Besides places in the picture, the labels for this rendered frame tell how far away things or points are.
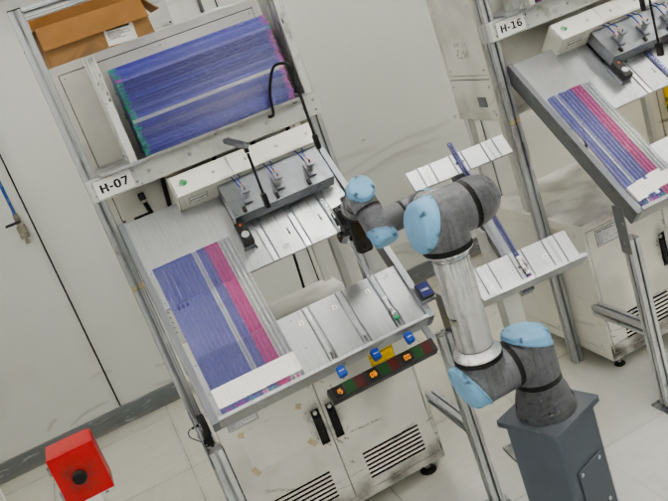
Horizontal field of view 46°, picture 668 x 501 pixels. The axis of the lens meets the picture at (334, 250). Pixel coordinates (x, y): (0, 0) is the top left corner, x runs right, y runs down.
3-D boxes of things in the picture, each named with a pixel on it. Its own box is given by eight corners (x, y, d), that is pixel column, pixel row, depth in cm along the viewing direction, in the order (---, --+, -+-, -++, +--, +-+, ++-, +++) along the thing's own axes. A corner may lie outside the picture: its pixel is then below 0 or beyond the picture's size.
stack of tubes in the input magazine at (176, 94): (297, 96, 250) (267, 13, 242) (145, 156, 237) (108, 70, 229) (285, 96, 262) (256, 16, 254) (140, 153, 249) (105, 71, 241)
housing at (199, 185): (320, 165, 264) (320, 138, 252) (183, 223, 252) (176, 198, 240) (308, 148, 268) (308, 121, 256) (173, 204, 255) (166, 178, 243)
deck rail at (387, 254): (431, 323, 235) (434, 314, 229) (426, 326, 234) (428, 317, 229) (319, 152, 266) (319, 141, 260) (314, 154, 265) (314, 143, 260)
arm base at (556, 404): (588, 397, 196) (580, 363, 193) (555, 431, 188) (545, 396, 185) (538, 387, 208) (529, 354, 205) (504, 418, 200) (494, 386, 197)
